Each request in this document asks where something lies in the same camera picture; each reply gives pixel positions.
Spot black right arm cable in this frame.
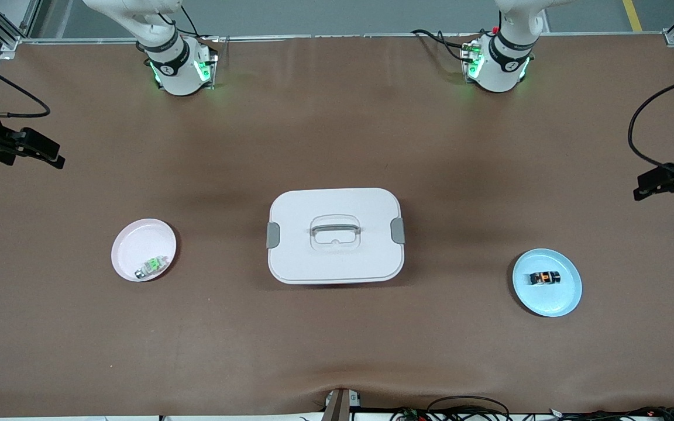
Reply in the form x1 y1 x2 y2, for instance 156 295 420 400
0 47 51 119

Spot pink round plate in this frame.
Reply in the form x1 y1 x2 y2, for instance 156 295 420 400
111 218 177 282

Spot brown table cover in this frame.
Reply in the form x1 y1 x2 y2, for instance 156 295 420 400
0 34 674 419

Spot light blue round plate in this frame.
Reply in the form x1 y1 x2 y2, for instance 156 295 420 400
512 248 583 318

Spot brown camera mount bracket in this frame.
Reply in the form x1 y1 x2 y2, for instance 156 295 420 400
322 388 362 421

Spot black left base cables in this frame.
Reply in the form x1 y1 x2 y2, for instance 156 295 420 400
410 27 479 63

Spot white lidded box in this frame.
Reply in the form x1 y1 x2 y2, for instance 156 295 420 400
266 187 406 285

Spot black right base cable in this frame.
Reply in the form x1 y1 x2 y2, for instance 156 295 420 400
159 5 202 39

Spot black looped cable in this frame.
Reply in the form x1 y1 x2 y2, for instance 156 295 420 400
425 396 511 421

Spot black cable bundle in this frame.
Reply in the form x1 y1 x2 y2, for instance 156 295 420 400
390 406 674 421

